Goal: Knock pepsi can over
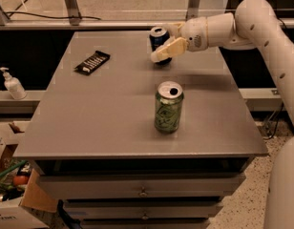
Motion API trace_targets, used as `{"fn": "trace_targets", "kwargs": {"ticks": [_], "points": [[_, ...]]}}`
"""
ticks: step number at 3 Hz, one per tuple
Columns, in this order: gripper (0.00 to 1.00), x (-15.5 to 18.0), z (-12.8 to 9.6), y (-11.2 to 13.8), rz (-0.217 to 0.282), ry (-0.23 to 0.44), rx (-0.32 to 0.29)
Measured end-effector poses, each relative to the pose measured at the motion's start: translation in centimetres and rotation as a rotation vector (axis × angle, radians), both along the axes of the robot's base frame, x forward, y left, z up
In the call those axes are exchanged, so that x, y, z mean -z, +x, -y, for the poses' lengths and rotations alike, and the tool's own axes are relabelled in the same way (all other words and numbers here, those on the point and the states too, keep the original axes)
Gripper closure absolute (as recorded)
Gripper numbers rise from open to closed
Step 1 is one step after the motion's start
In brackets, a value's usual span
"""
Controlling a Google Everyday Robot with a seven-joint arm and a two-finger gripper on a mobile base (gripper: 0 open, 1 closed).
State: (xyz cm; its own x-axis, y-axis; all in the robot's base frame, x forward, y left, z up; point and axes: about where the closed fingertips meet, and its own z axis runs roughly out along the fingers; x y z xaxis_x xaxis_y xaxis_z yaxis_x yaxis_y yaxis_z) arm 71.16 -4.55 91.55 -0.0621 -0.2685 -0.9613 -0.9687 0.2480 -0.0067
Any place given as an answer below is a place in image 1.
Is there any green soda can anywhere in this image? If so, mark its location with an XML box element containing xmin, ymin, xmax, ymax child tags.
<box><xmin>154</xmin><ymin>81</ymin><xmax>184</xmax><ymax>134</ymax></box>

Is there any blue pepsi can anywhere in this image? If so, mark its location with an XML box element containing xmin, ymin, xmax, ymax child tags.
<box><xmin>149</xmin><ymin>27</ymin><xmax>170</xmax><ymax>52</ymax></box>

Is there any top drawer knob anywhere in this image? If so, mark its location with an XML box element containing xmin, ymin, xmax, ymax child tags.
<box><xmin>138</xmin><ymin>187</ymin><xmax>148</xmax><ymax>198</ymax></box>

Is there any grey drawer cabinet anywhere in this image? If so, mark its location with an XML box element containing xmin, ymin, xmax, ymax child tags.
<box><xmin>16</xmin><ymin>31</ymin><xmax>267</xmax><ymax>229</ymax></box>

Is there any black cable by cabinet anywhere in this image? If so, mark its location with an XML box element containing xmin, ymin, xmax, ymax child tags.
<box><xmin>262</xmin><ymin>102</ymin><xmax>285</xmax><ymax>141</ymax></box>

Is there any cardboard box with clutter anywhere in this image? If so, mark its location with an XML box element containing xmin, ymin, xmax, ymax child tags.
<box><xmin>0</xmin><ymin>121</ymin><xmax>57</xmax><ymax>229</ymax></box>

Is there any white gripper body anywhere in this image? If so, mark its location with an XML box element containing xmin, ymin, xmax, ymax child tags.
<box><xmin>180</xmin><ymin>17</ymin><xmax>208</xmax><ymax>52</ymax></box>

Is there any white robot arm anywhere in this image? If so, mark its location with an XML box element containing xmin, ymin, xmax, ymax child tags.
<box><xmin>151</xmin><ymin>0</ymin><xmax>294</xmax><ymax>229</ymax></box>

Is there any drawer knob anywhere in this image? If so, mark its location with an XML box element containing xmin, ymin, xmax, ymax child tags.
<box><xmin>138</xmin><ymin>187</ymin><xmax>148</xmax><ymax>198</ymax></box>
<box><xmin>141</xmin><ymin>212</ymin><xmax>149</xmax><ymax>220</ymax></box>

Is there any black cable on floor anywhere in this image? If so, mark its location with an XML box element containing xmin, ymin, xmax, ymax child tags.
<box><xmin>3</xmin><ymin>10</ymin><xmax>103</xmax><ymax>22</ymax></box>

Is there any white pump sanitizer bottle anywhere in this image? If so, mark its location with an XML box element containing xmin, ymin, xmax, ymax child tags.
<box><xmin>0</xmin><ymin>67</ymin><xmax>27</xmax><ymax>100</ymax></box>

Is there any black snack bar wrapper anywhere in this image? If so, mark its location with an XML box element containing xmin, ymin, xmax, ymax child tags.
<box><xmin>74</xmin><ymin>51</ymin><xmax>111</xmax><ymax>75</ymax></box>

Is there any metal railing frame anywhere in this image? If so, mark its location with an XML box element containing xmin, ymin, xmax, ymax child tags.
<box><xmin>0</xmin><ymin>0</ymin><xmax>294</xmax><ymax>31</ymax></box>

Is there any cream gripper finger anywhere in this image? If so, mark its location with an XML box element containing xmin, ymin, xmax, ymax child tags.
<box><xmin>151</xmin><ymin>36</ymin><xmax>188</xmax><ymax>63</ymax></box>
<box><xmin>163</xmin><ymin>22</ymin><xmax>184</xmax><ymax>38</ymax></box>

